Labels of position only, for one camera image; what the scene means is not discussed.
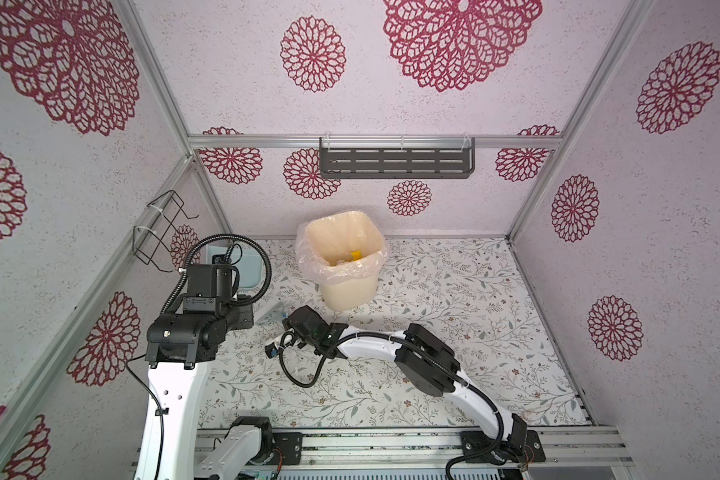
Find beige trash bin with liner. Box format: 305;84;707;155
295;210;388;312

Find teal hand brush white bristles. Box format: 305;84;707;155
255;301;288;326

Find teal plastic dustpan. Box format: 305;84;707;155
206;243;265;291

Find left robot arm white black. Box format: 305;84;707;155
134;234;274;479

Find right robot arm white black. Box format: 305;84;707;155
264;306;534;479

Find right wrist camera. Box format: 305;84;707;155
264;338;288;359

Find black wire wall rack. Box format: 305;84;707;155
131;190;199;273

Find dark metal wall shelf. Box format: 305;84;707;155
318;138;475;180

